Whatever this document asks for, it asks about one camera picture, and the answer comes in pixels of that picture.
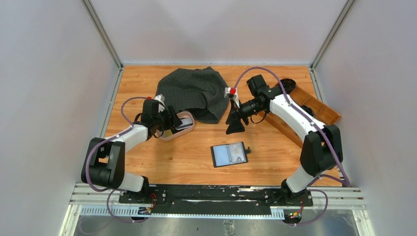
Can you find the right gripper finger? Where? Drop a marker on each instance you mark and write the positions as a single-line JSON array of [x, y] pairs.
[[233, 115], [234, 126]]

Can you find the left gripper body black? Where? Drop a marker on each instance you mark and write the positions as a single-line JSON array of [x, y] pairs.
[[163, 121]]

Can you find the white black credit card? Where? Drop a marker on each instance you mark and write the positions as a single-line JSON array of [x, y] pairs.
[[237, 153]]

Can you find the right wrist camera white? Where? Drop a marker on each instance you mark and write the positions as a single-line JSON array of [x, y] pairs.
[[232, 94]]

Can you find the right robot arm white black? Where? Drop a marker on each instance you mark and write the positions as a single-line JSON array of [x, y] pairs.
[[321, 144]]

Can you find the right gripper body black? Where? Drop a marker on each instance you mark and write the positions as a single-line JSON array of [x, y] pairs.
[[249, 108]]

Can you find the dark grey dotted cloth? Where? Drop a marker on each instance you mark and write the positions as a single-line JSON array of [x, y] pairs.
[[198, 91]]

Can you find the aluminium frame rail front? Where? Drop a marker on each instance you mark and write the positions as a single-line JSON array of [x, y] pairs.
[[107, 202]]

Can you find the black round part right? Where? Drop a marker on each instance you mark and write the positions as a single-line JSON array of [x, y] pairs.
[[308, 110]]

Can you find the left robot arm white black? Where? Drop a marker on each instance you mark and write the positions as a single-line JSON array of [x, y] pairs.
[[104, 166]]

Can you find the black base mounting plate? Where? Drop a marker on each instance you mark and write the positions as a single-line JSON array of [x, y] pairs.
[[218, 199]]

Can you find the black round part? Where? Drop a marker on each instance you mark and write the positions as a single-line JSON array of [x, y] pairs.
[[288, 84], [308, 110]]

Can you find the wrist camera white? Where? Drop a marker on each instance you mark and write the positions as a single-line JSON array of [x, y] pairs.
[[232, 94], [161, 106]]

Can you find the black round part top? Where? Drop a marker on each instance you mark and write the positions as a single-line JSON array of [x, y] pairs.
[[288, 84]]

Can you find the orange compartment tray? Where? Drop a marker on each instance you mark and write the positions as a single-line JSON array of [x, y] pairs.
[[322, 112]]

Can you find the pink oval tray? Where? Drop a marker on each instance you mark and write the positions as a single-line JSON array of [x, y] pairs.
[[188, 124]]

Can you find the black leather card holder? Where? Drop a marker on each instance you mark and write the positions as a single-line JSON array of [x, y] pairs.
[[229, 154]]

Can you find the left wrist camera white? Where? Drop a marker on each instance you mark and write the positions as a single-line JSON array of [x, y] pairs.
[[161, 106]]

